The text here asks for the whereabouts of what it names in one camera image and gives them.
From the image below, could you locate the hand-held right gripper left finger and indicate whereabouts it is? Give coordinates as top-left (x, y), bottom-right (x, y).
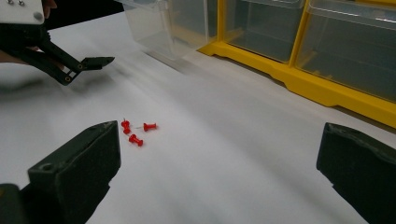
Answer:
top-left (27, 120), bottom-right (121, 224)

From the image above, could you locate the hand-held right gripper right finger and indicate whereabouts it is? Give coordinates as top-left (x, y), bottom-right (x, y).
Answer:
top-left (316, 122), bottom-right (396, 224)

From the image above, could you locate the red pushpin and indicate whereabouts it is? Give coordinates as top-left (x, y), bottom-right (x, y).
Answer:
top-left (128, 133), bottom-right (145, 147)
top-left (136, 122), bottom-right (158, 133)
top-left (120, 118), bottom-right (132, 135)

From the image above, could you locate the clear plastic storage drawer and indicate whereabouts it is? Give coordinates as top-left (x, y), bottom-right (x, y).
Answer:
top-left (116, 0), bottom-right (219, 62)

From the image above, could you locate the yellow organizer cabinet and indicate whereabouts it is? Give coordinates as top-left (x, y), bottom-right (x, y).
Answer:
top-left (196, 0), bottom-right (396, 129)

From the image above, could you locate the set of clear cabinet drawers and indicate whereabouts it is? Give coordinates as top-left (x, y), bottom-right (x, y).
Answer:
top-left (223, 0), bottom-right (396, 104)

